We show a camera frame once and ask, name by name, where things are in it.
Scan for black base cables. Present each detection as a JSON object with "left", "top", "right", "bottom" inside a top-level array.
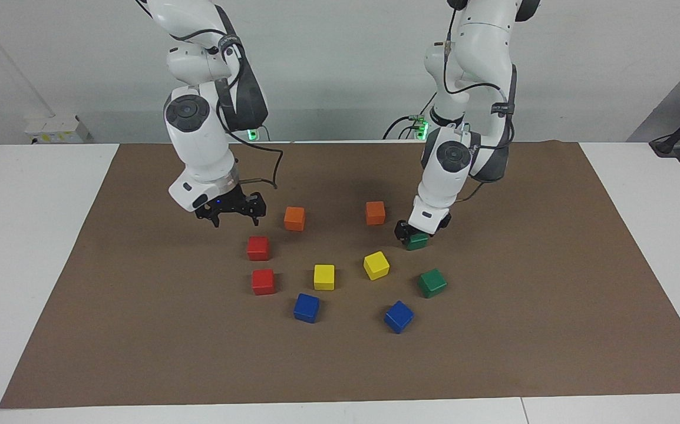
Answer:
[{"left": 382, "top": 88, "right": 438, "bottom": 140}]

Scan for brown table mat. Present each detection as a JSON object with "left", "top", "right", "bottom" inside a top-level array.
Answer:
[{"left": 0, "top": 140, "right": 680, "bottom": 409}]

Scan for blue wooden cube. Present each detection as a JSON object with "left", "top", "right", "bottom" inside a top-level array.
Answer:
[
  {"left": 293, "top": 293, "right": 321, "bottom": 324},
  {"left": 383, "top": 300, "right": 415, "bottom": 334}
]

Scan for yellow wooden cube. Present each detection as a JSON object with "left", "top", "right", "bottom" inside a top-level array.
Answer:
[
  {"left": 313, "top": 264, "right": 336, "bottom": 292},
  {"left": 363, "top": 250, "right": 391, "bottom": 281}
]

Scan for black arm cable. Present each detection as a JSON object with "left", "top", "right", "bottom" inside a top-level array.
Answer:
[
  {"left": 440, "top": 24, "right": 517, "bottom": 201},
  {"left": 137, "top": 0, "right": 285, "bottom": 192}
]

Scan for white wall socket box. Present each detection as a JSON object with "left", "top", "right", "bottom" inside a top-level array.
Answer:
[{"left": 25, "top": 115, "right": 91, "bottom": 145}]

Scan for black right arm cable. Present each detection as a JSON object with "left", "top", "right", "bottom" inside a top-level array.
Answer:
[{"left": 137, "top": 0, "right": 285, "bottom": 192}]

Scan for red wooden cube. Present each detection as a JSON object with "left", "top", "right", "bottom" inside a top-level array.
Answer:
[
  {"left": 251, "top": 269, "right": 276, "bottom": 296},
  {"left": 246, "top": 236, "right": 270, "bottom": 261}
]

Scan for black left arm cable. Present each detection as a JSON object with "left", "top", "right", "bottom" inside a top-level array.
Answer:
[{"left": 440, "top": 24, "right": 517, "bottom": 201}]

